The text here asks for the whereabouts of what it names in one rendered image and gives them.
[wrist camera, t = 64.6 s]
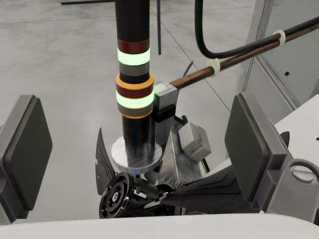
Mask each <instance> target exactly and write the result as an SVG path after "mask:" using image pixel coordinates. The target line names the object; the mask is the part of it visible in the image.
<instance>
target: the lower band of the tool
mask: <svg viewBox="0 0 319 239"><path fill-rule="evenodd" d="M119 75H120V73H119V74H118V75H117V76H116V83H117V84H118V85H119V86H120V87H122V88H125V89H130V90H138V89H143V88H146V87H148V86H150V85H151V84H152V83H153V80H154V78H153V75H152V74H151V73H150V78H149V80H148V81H146V82H144V83H140V84H128V83H124V82H123V81H121V80H120V78H119ZM150 95H151V94H150ZM150 95H148V96H150ZM120 96H121V95H120ZM148 96H146V97H148ZM122 97H123V96H122ZM146 97H143V98H146ZM124 98H126V97H124ZM143 98H137V99H143ZM126 99H131V98H126ZM137 99H131V100H137ZM119 104H120V103H119ZM150 104H151V103H150ZM150 104H149V105H150ZM120 105H121V104H120ZM122 106H123V105H122ZM147 106H148V105H147ZM147 106H144V107H147ZM123 107H125V106H123ZM144 107H140V108H144ZM126 108H129V107H126ZM140 108H129V109H140ZM118 111H119V110H118ZM151 112H152V111H151ZM151 112H150V113H151ZM119 113H120V112H119ZM150 113H148V114H147V115H144V116H140V117H130V116H126V115H123V114H122V113H120V114H122V115H123V116H125V117H128V118H131V119H139V118H143V117H146V116H148V115H149V114H150Z"/></svg>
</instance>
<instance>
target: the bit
mask: <svg viewBox="0 0 319 239"><path fill-rule="evenodd" d="M134 182H135V183H136V193H137V194H140V182H141V175H135V176H134Z"/></svg>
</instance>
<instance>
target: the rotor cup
mask: <svg viewBox="0 0 319 239"><path fill-rule="evenodd" d="M134 176H135V174H129V173H126V172H123V171H122V172H119V173H118V174H117V175H116V176H115V177H114V178H113V179H112V180H111V181H110V182H109V183H108V185H107V187H106V189H105V191H104V193H103V195H102V198H101V201H100V205H99V218H100V219H115V218H136V217H157V216H179V215H180V207H178V206H170V207H166V205H163V206H160V207H156V208H153V209H149V210H146V211H143V210H142V209H144V206H145V205H147V204H148V203H150V202H152V201H154V200H155V199H156V198H160V197H162V196H163V194H164V193H166V192H168V193H171V192H173V190H174V188H173V187H171V186H169V185H167V184H159V185H156V186H155V185H154V184H153V183H151V182H149V181H147V180H145V179H143V178H141V182H140V193H143V194H145V195H146V198H143V197H141V196H139V195H137V194H135V193H134V191H135V190H136V183H135V182H134ZM116 192H118V193H119V196H118V199H117V200H116V201H115V202H113V195H114V194H115V193H116Z"/></svg>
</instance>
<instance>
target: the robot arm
mask: <svg viewBox="0 0 319 239"><path fill-rule="evenodd" d="M52 147H53V143H52V139H51V136H50V132H49V129H48V125H47V121H46V117H45V114H44V111H43V107H42V104H41V100H40V98H36V96H35V95H33V94H29V95H20V96H19V97H18V99H17V101H16V103H15V105H14V106H13V108H12V110H11V112H10V114H9V116H8V117H7V119H6V121H5V123H4V124H2V125H0V239H319V167H318V166H316V165H315V164H314V163H312V162H310V161H308V160H304V159H298V158H296V159H294V158H293V157H292V155H291V153H290V151H289V150H288V148H287V146H286V145H285V143H284V141H283V140H282V138H281V136H280V134H279V132H278V131H277V129H276V127H275V125H274V124H273V122H272V121H271V120H270V119H267V117H266V115H265V113H264V111H263V110H262V108H261V106H260V104H259V102H258V101H257V99H256V97H255V95H254V94H253V92H239V93H238V95H235V96H234V100H233V104H232V108H231V112H230V116H229V121H228V124H227V129H226V133H225V147H226V149H227V152H228V155H229V158H230V161H231V163H232V166H233V169H234V172H235V175H236V178H237V181H238V184H239V187H240V189H241V192H242V195H243V198H244V201H245V202H249V205H250V208H251V209H260V210H261V211H263V212H264V213H234V214H208V215H181V216H157V217H136V218H115V219H95V220H74V221H48V222H34V223H21V224H12V223H13V222H14V221H16V219H27V216H28V213H29V211H32V210H33V209H34V206H35V203H36V200H37V197H38V193H39V190H40V187H41V184H42V180H43V177H44V174H45V171H46V168H47V164H48V161H49V158H50V155H51V151H52Z"/></svg>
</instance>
